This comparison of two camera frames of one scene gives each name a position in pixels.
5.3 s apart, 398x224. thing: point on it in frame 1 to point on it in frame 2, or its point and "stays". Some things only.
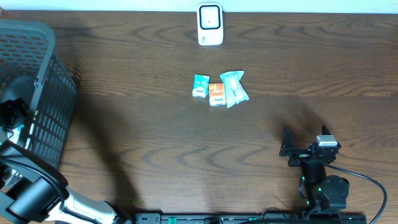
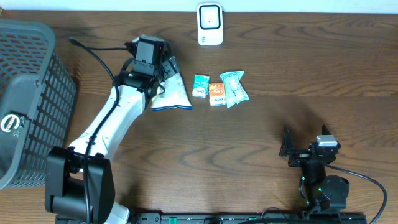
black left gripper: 14,117 to 171,65
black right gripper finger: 325,130 stays
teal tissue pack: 201,86 stays
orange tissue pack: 217,94 stays
